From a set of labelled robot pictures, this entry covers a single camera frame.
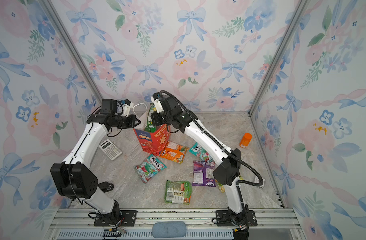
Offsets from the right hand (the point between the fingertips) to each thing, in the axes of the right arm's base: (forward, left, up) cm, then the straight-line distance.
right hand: (150, 115), depth 76 cm
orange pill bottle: (+2, -55, -24) cm, 61 cm away
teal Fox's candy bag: (-2, -25, -30) cm, 39 cm away
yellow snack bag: (-25, -37, -31) cm, 55 cm away
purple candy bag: (-19, -27, -29) cm, 44 cm away
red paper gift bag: (-7, -1, -15) cm, 16 cm away
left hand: (+2, +7, -7) cm, 10 cm away
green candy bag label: (-4, +1, -6) cm, 7 cm away
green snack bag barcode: (-28, -14, -31) cm, 44 cm away
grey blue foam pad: (-45, -11, -28) cm, 55 cm away
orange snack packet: (-4, -10, -29) cm, 31 cm away
